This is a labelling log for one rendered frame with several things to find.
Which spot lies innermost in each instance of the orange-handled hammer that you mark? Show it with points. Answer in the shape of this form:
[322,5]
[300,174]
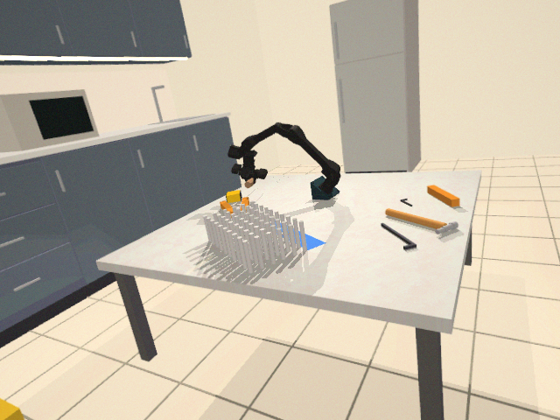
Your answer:
[438,225]

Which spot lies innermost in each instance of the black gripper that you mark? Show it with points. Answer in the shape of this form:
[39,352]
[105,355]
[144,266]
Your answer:
[259,174]

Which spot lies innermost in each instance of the blue flat strip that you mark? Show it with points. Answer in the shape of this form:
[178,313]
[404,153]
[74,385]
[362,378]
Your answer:
[311,242]

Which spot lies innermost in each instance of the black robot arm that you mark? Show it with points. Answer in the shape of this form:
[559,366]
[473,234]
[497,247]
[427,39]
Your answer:
[330,169]

